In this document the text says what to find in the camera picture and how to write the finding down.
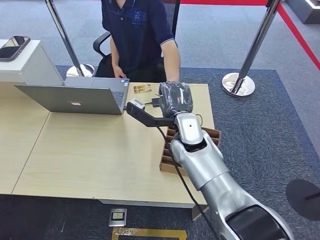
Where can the person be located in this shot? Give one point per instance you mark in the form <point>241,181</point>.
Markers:
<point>137,33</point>

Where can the brown cardboard slotted box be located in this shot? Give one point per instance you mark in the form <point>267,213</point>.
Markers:
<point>166,162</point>

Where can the white stand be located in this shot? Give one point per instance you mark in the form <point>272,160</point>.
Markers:
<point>32,66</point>

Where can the silver laptop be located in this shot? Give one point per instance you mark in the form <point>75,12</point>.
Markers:
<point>75,99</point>

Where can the black office chair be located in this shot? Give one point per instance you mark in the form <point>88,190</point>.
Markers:
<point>100,44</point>

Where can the chrome stanchion post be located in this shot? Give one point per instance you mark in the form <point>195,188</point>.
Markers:
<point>252,49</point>
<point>65,36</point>

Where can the black card reader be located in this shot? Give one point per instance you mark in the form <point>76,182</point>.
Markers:
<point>155,102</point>

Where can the black round base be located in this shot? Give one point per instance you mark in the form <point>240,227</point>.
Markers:
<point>300,198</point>

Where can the silver floor socket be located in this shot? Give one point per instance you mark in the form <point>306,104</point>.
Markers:
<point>118,217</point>

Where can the dark display platform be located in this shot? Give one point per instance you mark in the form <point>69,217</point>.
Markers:
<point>300,11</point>

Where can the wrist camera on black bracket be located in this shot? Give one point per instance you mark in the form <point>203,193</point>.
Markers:
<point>140,112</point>

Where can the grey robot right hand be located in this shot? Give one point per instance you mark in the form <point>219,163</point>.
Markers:
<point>175,99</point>

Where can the person's right forearm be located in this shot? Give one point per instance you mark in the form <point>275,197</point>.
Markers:
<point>115,53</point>

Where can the dark grey floor rug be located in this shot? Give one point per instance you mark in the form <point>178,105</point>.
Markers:
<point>263,139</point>

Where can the smartphone with dark screen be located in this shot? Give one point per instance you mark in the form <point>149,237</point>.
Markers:
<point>12,48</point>

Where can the red barrier belt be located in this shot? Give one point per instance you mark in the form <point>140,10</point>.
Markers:
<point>225,2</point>
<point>297,34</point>

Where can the person's left forearm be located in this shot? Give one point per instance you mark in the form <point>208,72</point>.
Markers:
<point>172,63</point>

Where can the brown patterned card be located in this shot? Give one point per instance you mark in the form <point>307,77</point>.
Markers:
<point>142,88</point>

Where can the person's right hand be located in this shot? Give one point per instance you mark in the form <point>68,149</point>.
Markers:
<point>118,72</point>

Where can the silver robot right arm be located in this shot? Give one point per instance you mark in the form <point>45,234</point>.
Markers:
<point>212,172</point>

